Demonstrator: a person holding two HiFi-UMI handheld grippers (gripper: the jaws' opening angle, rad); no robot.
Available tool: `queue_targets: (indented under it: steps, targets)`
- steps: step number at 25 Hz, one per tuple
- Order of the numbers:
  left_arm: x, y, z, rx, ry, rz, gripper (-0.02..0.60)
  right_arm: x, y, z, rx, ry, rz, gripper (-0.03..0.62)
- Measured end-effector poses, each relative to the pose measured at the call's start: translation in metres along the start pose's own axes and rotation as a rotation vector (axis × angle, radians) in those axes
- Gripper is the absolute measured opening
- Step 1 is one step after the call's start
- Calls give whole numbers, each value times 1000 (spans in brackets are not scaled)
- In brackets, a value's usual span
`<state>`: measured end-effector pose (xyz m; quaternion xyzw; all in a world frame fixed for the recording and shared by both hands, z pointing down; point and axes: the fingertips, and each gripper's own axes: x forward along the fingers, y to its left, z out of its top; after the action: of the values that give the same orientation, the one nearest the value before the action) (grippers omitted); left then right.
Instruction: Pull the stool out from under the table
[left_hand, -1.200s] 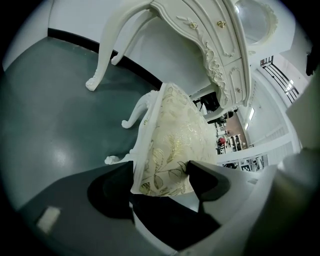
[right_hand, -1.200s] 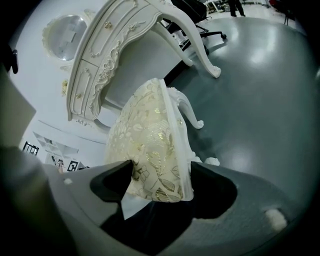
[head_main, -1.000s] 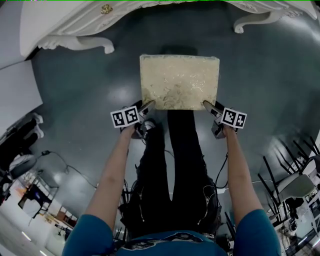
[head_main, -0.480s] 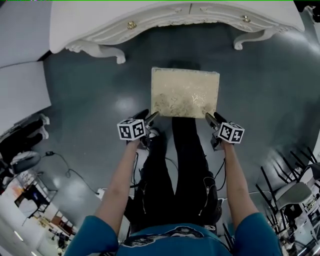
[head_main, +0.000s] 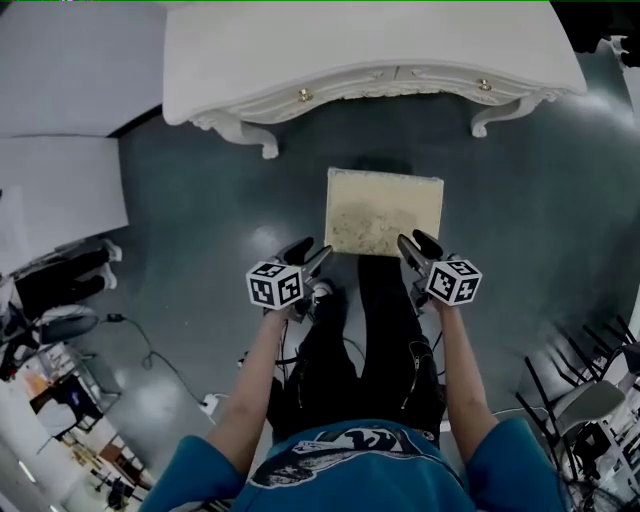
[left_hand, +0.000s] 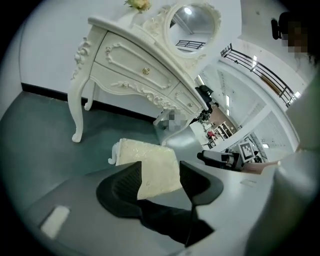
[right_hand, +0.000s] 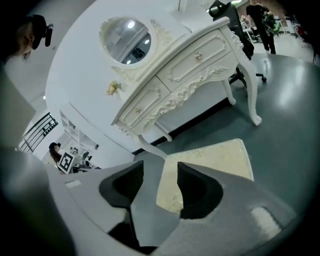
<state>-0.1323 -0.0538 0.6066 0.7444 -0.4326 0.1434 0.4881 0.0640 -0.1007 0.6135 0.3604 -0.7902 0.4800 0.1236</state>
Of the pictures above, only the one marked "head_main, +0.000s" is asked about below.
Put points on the grey round chair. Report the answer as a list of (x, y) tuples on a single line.
[(67, 325)]

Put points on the grey chair with black legs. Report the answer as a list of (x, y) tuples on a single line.
[(590, 405)]

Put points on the person's right forearm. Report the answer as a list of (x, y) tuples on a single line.
[(467, 380)]

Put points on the black power adapter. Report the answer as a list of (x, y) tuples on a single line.
[(115, 317)]

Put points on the person's teal printed shirt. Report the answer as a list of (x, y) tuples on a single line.
[(360, 480)]

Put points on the white low cabinet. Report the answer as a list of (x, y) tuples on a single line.
[(60, 200)]

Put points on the white power strip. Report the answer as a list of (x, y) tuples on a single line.
[(211, 403)]

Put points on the white ornate dressing table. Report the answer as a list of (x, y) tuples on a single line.
[(350, 40)]

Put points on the person's left shoe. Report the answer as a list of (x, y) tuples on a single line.
[(322, 290)]

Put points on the person's left forearm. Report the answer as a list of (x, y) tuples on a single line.
[(250, 390)]

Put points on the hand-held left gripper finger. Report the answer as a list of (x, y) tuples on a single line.
[(299, 251), (317, 262)]

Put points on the cream upholstered stool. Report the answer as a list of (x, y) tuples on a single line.
[(382, 210)]

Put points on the gold drawer knob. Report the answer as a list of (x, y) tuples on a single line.
[(484, 85), (304, 94)]

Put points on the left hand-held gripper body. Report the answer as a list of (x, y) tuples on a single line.
[(275, 285)]

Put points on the person's black trousers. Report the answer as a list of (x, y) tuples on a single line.
[(385, 340)]

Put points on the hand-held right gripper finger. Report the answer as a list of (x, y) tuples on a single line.
[(429, 245), (411, 254)]

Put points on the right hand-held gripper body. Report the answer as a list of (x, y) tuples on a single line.
[(455, 282)]

